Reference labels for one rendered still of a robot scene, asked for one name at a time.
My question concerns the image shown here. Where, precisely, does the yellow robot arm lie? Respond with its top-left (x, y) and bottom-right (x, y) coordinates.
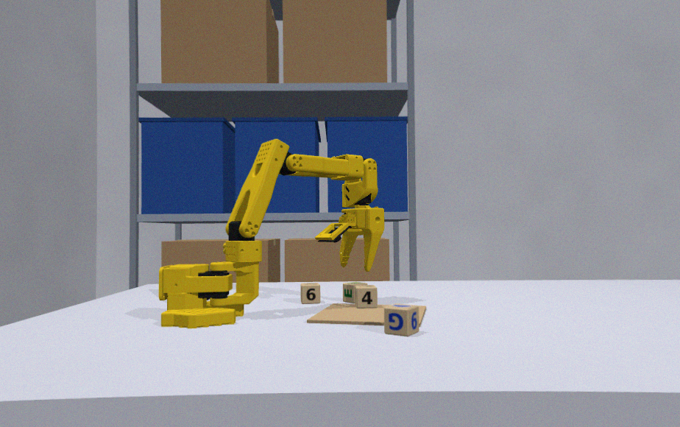
top-left (161, 139), bottom-right (378, 328)

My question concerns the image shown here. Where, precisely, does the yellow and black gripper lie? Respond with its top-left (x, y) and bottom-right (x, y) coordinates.
top-left (315, 205), bottom-right (384, 272)

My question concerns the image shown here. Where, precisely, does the tan flat mat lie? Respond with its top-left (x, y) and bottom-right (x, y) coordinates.
top-left (307, 303), bottom-right (426, 326)

